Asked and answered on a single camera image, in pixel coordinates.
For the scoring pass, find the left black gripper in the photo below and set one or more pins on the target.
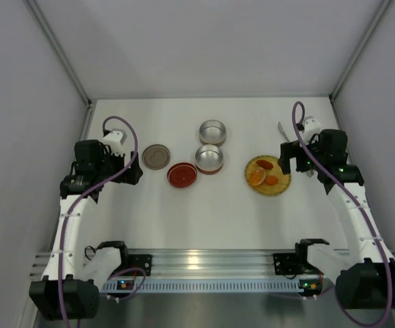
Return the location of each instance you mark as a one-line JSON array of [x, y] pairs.
[[124, 169]]

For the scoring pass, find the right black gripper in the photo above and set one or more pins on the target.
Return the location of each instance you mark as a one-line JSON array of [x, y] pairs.
[[293, 154]]

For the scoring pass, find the dark red fried piece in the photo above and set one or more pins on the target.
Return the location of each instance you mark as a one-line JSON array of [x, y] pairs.
[[264, 164]]

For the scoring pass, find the sesame burger bun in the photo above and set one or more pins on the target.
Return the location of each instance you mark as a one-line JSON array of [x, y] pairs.
[[257, 176]]

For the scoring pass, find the red round lid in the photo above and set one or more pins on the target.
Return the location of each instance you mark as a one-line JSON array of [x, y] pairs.
[[182, 175]]

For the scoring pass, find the orange fried chicken piece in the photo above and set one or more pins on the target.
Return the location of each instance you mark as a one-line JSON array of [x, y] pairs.
[[271, 180]]

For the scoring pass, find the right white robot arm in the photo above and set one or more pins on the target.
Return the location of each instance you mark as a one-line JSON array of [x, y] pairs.
[[365, 278]]

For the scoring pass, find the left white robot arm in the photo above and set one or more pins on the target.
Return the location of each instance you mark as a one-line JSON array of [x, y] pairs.
[[69, 289]]

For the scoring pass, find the round bamboo tray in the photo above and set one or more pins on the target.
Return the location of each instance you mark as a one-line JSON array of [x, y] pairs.
[[264, 188]]

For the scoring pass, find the taupe round lid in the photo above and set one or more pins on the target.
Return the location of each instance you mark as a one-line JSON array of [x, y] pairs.
[[156, 156]]

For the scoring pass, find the steel bowl red base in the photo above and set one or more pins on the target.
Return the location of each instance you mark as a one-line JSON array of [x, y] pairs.
[[209, 159]]

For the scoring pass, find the steel bowl taupe base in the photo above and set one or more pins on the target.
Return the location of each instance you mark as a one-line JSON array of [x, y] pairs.
[[212, 132]]

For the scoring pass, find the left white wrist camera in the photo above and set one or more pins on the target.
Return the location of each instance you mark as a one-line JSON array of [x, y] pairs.
[[115, 139]]

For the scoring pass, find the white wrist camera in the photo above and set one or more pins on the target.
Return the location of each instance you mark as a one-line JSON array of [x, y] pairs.
[[311, 126], [115, 139]]

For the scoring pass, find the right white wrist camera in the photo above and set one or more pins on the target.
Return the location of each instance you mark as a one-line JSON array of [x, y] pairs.
[[311, 126]]

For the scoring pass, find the right aluminium frame post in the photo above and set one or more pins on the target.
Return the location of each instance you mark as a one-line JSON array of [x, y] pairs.
[[372, 26]]

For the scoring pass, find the aluminium frame post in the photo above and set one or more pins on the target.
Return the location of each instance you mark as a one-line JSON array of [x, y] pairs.
[[372, 26], [39, 17]]

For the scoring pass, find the aluminium mounting rail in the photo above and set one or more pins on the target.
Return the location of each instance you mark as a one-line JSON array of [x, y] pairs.
[[185, 264]]

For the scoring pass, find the slotted cable duct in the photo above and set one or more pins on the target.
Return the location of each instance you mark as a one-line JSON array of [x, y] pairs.
[[270, 285]]

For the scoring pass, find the left aluminium frame post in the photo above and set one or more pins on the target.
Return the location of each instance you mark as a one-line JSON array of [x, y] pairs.
[[39, 17]]

